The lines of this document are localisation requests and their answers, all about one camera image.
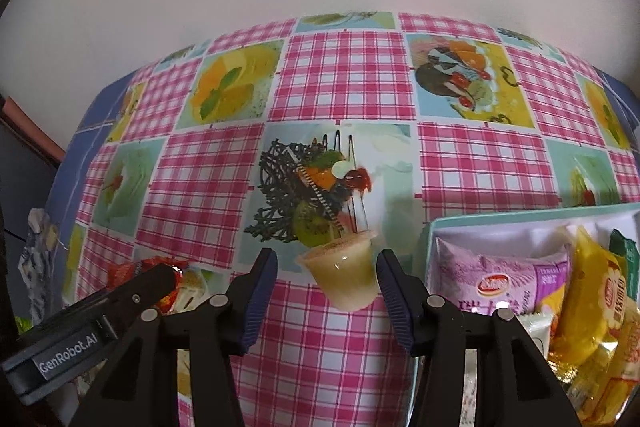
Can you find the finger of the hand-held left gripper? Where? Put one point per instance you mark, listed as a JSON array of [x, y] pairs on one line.
[[140, 294]]

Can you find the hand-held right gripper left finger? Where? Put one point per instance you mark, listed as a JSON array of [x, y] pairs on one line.
[[260, 302]]

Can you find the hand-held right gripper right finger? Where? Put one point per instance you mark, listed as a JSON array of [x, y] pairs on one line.
[[395, 302]]

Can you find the red crinkly snack packet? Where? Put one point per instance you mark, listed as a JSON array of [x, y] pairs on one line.
[[130, 274]]

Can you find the cream pudding cup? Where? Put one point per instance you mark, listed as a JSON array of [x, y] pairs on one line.
[[345, 277]]

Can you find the pink snack packet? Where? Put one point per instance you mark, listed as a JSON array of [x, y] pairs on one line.
[[500, 287]]

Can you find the teal shallow cardboard box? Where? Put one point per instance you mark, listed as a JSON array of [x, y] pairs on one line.
[[520, 237]]

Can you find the white snack packet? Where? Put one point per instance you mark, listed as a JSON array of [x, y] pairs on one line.
[[537, 332]]

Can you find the yellow snack packet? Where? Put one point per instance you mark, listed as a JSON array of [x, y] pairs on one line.
[[585, 297]]

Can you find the dark green snack packet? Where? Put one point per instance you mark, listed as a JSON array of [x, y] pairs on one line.
[[625, 247]]

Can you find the crumpled blue white paper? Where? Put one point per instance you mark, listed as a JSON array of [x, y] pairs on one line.
[[37, 267]]

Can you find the dark furniture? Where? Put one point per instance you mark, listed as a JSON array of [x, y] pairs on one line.
[[25, 167]]

